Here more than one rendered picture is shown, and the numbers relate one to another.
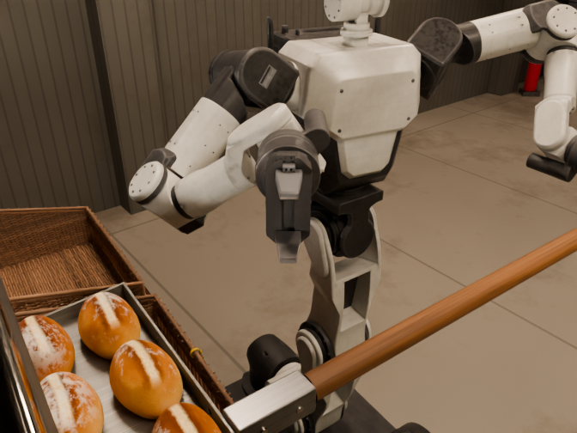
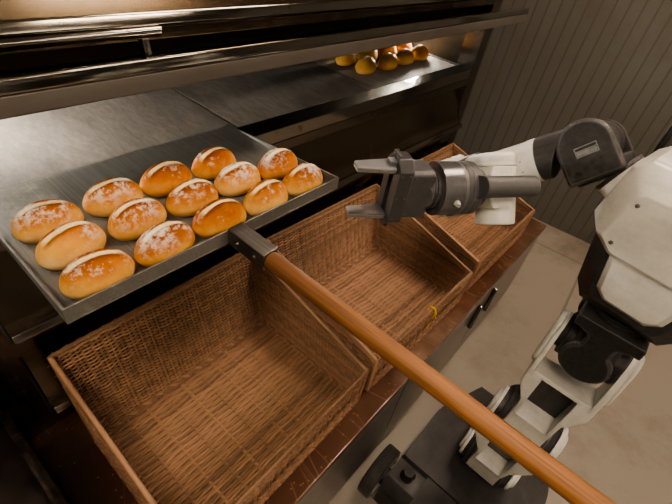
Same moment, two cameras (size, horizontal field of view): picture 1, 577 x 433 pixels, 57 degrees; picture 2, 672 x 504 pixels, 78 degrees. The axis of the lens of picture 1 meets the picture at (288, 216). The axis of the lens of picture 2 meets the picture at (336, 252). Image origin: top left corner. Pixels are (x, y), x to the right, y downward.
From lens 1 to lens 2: 60 cm
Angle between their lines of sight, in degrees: 57
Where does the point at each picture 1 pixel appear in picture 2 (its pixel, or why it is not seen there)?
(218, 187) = not seen: hidden behind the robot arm
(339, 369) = (283, 267)
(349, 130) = (622, 250)
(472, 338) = not seen: outside the picture
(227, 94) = (545, 144)
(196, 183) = not seen: hidden behind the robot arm
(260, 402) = (248, 234)
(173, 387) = (254, 203)
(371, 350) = (305, 282)
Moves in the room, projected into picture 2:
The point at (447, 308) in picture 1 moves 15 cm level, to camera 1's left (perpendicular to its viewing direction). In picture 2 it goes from (369, 331) to (342, 258)
